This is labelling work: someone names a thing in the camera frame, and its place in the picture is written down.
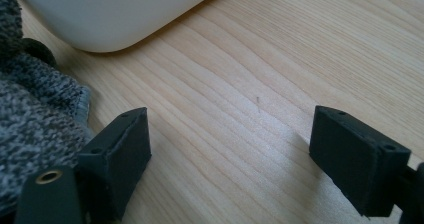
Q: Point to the grey cloth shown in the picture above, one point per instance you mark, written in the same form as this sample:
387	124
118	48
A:
33	117

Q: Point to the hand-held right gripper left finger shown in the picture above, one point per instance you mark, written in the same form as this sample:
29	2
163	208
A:
120	160

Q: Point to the white plastic bin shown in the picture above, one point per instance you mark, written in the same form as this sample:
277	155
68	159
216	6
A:
113	14

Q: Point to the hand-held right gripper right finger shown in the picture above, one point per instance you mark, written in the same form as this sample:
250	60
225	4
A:
356	164

